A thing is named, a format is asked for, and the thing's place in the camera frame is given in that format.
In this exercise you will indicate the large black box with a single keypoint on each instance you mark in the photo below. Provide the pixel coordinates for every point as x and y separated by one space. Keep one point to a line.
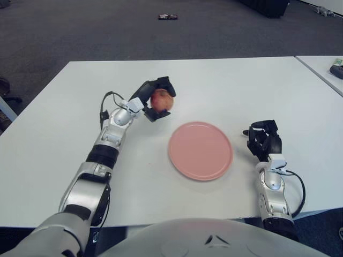
264 6

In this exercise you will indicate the small flat black floor device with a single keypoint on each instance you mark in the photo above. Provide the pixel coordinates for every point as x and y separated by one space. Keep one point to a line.
167 16

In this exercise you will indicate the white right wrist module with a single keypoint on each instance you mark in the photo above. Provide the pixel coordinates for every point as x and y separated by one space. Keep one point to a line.
277 160

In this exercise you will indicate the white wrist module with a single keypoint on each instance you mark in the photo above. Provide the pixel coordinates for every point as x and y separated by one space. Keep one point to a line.
134 105
277 160

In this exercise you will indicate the small grey toy figure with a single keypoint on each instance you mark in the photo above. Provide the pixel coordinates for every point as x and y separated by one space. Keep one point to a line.
325 10

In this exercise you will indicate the dark grey handheld controller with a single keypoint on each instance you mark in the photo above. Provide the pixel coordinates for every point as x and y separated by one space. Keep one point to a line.
337 71

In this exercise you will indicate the small green packet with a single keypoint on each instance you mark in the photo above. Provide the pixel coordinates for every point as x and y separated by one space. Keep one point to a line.
339 62

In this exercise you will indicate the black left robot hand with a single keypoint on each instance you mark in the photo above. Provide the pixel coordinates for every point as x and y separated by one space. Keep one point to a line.
146 91

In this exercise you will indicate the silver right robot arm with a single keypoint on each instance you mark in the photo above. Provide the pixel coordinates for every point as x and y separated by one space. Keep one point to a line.
273 195

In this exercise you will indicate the small white metal bracket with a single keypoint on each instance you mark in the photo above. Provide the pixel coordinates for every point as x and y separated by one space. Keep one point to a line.
95 237

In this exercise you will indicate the black office chair base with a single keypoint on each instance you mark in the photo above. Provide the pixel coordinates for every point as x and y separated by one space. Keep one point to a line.
14 99

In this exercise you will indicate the grey white robot torso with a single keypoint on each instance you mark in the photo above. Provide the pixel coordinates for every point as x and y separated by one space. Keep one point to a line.
209 238

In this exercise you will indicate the white table leg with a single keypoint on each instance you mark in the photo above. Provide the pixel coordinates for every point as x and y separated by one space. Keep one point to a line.
8 112

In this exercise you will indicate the red yellow apple with sticker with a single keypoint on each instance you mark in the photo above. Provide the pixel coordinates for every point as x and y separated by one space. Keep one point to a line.
162 101

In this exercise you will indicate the black metal caster stand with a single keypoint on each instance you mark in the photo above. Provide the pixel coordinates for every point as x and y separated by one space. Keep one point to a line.
341 234

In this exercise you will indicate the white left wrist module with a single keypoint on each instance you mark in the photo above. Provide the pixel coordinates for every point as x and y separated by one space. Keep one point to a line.
134 105

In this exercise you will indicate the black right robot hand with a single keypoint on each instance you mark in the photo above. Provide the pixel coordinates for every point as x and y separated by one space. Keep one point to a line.
273 144

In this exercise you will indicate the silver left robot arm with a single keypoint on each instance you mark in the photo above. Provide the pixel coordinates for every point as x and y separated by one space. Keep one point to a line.
88 182

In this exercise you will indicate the pink round plate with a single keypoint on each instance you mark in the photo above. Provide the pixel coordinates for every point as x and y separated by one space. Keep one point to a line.
199 151

